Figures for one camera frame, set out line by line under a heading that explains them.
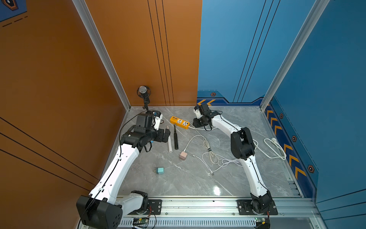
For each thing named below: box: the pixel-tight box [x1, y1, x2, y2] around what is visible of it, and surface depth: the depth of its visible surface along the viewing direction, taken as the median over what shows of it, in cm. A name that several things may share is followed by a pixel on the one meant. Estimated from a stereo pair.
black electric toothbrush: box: [173, 124, 179, 150], surface depth 101 cm
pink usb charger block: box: [179, 150, 188, 161], surface depth 92 cm
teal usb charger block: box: [155, 167, 165, 175], surface depth 85 cm
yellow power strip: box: [169, 115, 191, 130], surface depth 110 cm
